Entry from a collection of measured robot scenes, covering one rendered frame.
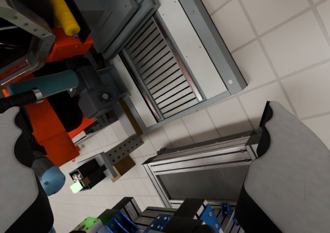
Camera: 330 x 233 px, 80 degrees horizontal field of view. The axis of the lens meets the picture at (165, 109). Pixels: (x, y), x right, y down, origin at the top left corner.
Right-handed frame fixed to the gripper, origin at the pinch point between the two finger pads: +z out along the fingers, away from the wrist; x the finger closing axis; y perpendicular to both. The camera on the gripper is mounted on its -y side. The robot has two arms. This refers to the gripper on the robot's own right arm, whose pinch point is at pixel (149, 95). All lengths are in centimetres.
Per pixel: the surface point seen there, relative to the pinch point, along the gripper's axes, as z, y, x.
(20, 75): 71, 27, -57
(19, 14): 50, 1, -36
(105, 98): 91, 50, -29
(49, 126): 80, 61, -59
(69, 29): 69, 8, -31
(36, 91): 39, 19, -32
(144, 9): 97, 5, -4
